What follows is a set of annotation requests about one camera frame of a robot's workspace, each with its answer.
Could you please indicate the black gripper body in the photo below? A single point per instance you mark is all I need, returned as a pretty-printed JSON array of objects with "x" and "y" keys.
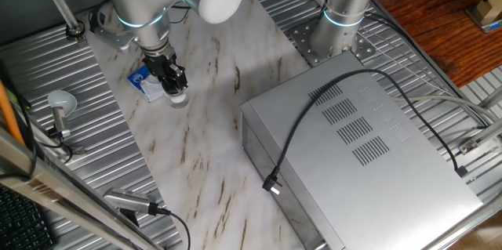
[{"x": 160, "y": 62}]

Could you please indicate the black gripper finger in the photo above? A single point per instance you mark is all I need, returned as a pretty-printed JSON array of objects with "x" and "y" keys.
[
  {"x": 181, "y": 80},
  {"x": 168, "y": 83}
]

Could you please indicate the clear glass jar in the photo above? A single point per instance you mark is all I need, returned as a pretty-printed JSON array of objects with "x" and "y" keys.
[{"x": 177, "y": 101}]

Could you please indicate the blue tissue pack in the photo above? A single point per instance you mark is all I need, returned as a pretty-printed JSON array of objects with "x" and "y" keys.
[{"x": 139, "y": 81}]

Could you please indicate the white marble pattern board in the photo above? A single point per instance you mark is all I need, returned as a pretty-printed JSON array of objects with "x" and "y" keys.
[{"x": 188, "y": 144}]

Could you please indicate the white ladle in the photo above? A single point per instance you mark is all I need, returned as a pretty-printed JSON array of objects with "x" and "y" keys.
[{"x": 62, "y": 101}]

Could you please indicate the metal pole with foot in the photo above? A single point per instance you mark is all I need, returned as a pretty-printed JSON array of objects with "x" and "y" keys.
[{"x": 59, "y": 1}]

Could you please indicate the orange pole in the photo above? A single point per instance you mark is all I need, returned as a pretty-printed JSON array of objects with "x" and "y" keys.
[{"x": 8, "y": 113}]

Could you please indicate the black keyboard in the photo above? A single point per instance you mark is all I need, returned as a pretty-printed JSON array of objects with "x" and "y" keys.
[{"x": 19, "y": 222}]

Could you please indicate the silver metal box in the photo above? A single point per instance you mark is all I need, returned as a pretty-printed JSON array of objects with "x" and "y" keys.
[{"x": 372, "y": 187}]

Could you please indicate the wooden block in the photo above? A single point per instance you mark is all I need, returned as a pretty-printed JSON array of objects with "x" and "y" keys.
[{"x": 490, "y": 11}]

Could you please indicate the digital scale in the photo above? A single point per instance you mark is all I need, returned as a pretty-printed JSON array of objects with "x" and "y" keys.
[{"x": 493, "y": 27}]

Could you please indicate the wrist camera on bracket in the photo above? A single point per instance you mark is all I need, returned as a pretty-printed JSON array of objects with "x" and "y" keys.
[{"x": 113, "y": 39}]

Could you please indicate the small metal bracket clamp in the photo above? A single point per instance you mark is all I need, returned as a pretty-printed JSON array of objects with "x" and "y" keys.
[{"x": 78, "y": 150}]

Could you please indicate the silver finned camera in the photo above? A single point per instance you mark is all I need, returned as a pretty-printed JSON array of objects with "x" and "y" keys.
[{"x": 125, "y": 200}]

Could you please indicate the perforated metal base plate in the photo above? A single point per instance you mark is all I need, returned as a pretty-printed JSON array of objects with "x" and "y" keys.
[{"x": 302, "y": 40}]

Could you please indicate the aluminium frame beam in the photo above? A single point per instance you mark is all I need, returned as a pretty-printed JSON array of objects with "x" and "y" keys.
[{"x": 39, "y": 175}]

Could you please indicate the aluminium frame bar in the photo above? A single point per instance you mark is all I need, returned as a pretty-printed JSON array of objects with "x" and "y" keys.
[
  {"x": 491, "y": 100},
  {"x": 484, "y": 134}
]

